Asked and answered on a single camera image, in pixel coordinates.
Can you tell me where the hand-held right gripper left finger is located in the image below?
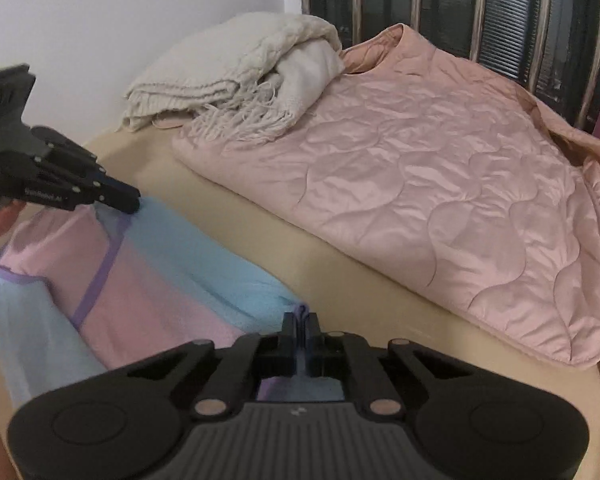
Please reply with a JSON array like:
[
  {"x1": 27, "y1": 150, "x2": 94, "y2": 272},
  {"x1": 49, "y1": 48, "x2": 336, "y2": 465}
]
[{"x1": 114, "y1": 312, "x2": 299, "y2": 419}]

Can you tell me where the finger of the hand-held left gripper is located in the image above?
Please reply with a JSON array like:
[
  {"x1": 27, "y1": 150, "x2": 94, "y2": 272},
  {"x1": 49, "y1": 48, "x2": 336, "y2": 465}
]
[
  {"x1": 30, "y1": 127, "x2": 141, "y2": 201},
  {"x1": 40, "y1": 160, "x2": 139, "y2": 211}
]

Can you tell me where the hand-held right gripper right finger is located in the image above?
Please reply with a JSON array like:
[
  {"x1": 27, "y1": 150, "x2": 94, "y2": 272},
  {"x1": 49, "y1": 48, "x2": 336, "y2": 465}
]
[{"x1": 300, "y1": 312, "x2": 481, "y2": 419}]

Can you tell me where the pink and blue garment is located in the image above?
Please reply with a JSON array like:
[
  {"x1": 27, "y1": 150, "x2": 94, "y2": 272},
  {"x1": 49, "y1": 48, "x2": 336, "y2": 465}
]
[{"x1": 0, "y1": 195, "x2": 346, "y2": 413}]

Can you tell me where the person's left hand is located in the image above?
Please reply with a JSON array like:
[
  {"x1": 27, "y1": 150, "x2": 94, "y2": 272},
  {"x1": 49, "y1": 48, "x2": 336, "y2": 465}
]
[{"x1": 0, "y1": 185, "x2": 25, "y2": 241}]

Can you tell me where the white knitted fringed blanket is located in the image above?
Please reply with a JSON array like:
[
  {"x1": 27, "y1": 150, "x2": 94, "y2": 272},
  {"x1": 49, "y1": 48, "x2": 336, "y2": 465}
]
[{"x1": 121, "y1": 12, "x2": 346, "y2": 147}]

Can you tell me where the pink quilted blanket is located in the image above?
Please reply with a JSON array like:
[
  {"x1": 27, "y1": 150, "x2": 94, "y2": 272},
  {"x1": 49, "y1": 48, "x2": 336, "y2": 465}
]
[{"x1": 172, "y1": 24, "x2": 600, "y2": 406}]

